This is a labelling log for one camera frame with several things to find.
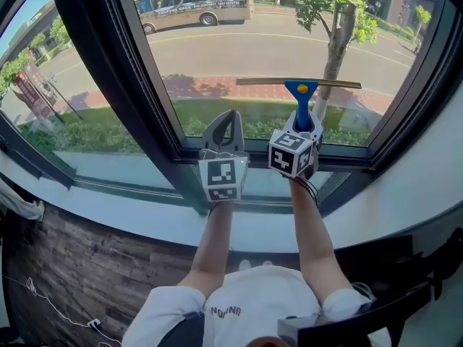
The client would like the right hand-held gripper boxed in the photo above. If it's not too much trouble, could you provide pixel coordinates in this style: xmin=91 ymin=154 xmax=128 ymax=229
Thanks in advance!
xmin=268 ymin=110 xmax=324 ymax=181

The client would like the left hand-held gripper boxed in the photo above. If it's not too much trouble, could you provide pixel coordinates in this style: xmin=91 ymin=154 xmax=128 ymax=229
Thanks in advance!
xmin=197 ymin=108 xmax=250 ymax=203

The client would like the blue squeegee with yellow button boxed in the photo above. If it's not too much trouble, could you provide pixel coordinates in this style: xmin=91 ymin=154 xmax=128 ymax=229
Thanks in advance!
xmin=235 ymin=77 xmax=363 ymax=132

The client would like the casement window glass pane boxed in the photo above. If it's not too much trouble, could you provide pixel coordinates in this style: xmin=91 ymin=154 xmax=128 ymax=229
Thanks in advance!
xmin=126 ymin=0 xmax=441 ymax=147

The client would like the person's right forearm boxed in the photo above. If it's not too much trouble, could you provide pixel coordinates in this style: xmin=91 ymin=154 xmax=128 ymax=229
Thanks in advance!
xmin=288 ymin=177 xmax=354 ymax=305

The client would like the person's left forearm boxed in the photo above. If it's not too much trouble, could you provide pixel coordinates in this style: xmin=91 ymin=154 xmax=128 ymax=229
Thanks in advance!
xmin=177 ymin=200 xmax=236 ymax=299

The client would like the low fixed window pane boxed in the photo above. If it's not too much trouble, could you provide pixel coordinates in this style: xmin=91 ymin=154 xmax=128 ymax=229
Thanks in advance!
xmin=202 ymin=166 xmax=362 ymax=209

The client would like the slim street tree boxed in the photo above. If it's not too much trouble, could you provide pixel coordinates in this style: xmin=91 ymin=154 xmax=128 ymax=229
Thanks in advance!
xmin=289 ymin=0 xmax=379 ymax=122

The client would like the white window sill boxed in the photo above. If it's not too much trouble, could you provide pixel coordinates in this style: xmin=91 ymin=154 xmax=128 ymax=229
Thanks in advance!
xmin=0 ymin=170 xmax=463 ymax=254

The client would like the large fixed window pane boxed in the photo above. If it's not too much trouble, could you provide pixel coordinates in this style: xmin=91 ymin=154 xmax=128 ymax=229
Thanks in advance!
xmin=0 ymin=0 xmax=177 ymax=191

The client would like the thin dark street pole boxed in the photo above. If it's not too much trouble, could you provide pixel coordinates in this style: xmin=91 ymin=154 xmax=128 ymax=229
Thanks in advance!
xmin=45 ymin=74 xmax=85 ymax=121

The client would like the person's white t-shirt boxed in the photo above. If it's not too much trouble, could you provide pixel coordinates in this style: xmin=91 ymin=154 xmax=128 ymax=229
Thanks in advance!
xmin=122 ymin=265 xmax=394 ymax=347

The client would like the black flat bar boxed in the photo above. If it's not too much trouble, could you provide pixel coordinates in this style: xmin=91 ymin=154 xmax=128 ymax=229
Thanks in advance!
xmin=277 ymin=282 xmax=432 ymax=343

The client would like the red street sign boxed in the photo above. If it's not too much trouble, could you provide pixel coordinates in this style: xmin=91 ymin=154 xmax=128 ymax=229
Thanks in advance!
xmin=13 ymin=60 xmax=57 ymax=119

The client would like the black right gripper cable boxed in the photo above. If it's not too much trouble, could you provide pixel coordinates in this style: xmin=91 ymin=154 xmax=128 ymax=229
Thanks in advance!
xmin=298 ymin=177 xmax=321 ymax=207

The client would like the black window frame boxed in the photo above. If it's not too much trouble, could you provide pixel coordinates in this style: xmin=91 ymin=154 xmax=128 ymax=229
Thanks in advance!
xmin=0 ymin=0 xmax=463 ymax=216

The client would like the thin white cable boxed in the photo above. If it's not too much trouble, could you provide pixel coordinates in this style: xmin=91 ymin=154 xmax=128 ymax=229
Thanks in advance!
xmin=2 ymin=273 xmax=91 ymax=327

